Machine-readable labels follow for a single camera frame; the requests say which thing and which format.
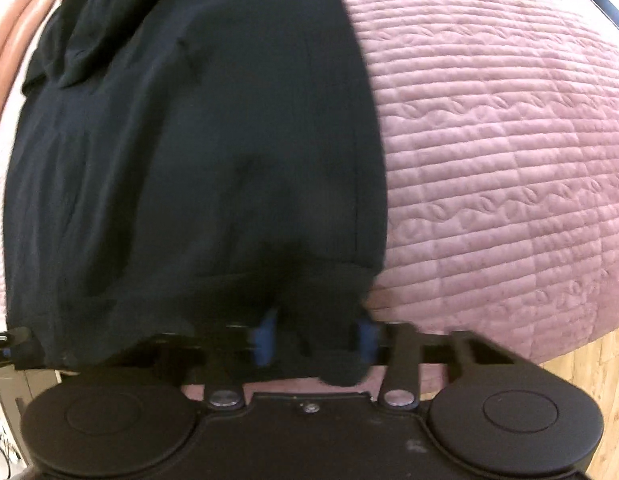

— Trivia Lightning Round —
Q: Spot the dark navy hooded sweatshirt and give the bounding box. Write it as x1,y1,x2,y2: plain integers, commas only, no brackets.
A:
4,0,387,386

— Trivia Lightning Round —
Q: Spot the purple quilted bedspread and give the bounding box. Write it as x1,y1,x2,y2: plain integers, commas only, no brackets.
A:
0,0,619,403

